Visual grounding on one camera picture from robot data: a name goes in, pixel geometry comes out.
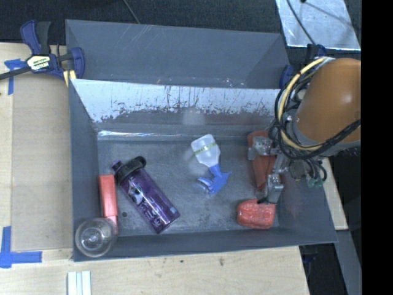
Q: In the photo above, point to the purple plastic water bottle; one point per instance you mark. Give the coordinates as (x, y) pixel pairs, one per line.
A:
(144, 192)

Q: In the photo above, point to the red-brown flat block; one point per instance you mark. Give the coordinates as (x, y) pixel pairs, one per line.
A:
(107, 192)
(261, 167)

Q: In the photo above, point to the grey metal bin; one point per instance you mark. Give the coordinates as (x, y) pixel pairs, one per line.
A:
(172, 57)

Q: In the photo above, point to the red sponge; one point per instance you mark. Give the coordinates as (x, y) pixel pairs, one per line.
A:
(253, 215)

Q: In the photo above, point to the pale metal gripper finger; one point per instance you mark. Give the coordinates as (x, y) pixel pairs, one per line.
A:
(261, 146)
(274, 187)

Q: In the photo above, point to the white and blue spray bottle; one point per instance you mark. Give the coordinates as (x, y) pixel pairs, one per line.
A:
(206, 152)

